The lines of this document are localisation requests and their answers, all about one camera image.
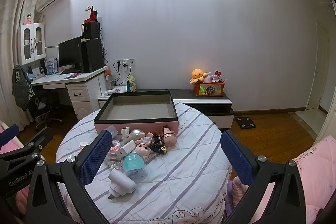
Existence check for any black and white jacket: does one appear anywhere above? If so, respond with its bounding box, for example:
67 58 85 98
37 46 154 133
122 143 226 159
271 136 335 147
12 64 36 107

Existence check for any clear plastic box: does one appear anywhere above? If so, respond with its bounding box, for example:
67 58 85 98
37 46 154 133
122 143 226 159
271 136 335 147
105 126 118 139

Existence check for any black speaker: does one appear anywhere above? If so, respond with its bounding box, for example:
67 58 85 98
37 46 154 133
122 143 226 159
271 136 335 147
83 21 101 40

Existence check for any black brick model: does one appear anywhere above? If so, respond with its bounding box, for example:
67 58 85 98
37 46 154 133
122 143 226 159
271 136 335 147
152 133 168 155

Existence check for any white door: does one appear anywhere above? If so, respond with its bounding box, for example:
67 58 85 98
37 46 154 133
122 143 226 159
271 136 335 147
306 18 330 110

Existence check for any pink quilt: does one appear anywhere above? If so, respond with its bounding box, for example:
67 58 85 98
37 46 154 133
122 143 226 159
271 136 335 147
248 135 336 224

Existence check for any black computer monitor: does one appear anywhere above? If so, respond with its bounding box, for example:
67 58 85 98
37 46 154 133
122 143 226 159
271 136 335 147
58 35 84 73

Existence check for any bottle with orange cap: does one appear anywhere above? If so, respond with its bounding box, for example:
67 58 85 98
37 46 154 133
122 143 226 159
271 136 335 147
105 68 114 90

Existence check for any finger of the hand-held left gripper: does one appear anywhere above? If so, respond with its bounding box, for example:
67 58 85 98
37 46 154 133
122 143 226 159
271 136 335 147
0 124 20 147
0 126 54 161

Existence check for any black power cable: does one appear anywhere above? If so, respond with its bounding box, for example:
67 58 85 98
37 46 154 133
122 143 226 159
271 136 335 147
113 61 124 83

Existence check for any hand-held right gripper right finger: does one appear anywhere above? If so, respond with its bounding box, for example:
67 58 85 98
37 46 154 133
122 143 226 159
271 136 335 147
221 131 306 224

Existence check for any white astronaut toy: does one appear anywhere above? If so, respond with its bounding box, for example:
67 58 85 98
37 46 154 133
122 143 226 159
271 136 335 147
121 127 146 144

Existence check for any pink pig figurine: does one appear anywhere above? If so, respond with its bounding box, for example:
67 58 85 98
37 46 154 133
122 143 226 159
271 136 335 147
135 142 151 161

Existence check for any white charger plug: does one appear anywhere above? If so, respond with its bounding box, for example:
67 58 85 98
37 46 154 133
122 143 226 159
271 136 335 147
108 168 137 199

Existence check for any white desk with drawers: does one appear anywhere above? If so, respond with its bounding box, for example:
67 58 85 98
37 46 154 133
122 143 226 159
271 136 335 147
31 65 109 121

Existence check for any orange toy box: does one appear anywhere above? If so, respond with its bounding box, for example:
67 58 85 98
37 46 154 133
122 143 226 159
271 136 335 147
194 81 226 97

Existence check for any red box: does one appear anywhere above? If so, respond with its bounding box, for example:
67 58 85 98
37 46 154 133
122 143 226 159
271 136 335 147
84 6 99 24

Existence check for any snack bag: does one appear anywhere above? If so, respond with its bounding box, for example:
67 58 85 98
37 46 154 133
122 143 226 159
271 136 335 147
127 74 137 92

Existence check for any clear plastic packet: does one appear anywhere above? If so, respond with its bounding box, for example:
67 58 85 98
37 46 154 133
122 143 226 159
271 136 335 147
106 153 125 170

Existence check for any orange octopus plush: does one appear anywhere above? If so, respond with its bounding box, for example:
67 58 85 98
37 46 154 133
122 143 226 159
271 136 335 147
190 69 211 83

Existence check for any black office chair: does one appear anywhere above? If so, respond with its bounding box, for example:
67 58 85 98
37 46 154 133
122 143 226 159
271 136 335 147
28 90 63 130

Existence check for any white wall cabinet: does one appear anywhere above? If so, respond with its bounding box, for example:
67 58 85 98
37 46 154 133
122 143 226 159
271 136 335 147
17 22 46 65

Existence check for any white wall socket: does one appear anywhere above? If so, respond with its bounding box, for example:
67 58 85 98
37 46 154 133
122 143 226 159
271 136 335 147
116 59 135 67

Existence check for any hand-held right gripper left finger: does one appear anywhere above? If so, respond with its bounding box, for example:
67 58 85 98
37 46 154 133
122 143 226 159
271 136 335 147
24 130 113 224

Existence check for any teal round case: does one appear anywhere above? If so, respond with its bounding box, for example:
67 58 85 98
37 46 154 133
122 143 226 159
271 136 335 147
123 153 147 178

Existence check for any rose gold cylinder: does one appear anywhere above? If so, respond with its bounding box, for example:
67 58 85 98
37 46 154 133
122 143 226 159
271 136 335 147
161 126 177 147

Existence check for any pink brick donut model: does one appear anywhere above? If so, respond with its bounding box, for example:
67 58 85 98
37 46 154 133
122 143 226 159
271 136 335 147
110 140 123 155

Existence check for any black computer tower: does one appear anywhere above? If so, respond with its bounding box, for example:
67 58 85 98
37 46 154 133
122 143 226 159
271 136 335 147
81 39 105 73

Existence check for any black bathroom scale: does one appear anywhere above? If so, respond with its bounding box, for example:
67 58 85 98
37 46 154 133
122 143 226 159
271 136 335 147
234 116 256 130

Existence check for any black and white low cabinet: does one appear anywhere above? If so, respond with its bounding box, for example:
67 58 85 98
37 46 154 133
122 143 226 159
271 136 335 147
98 89 235 131

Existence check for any pink box with black rim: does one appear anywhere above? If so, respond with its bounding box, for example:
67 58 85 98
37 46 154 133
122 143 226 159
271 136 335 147
94 90 179 135

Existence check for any white power bank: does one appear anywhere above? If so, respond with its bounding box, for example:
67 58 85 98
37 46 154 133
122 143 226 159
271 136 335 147
119 140 135 159

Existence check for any beige curtain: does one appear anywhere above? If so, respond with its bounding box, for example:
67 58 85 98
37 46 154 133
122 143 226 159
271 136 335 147
0 0 40 130

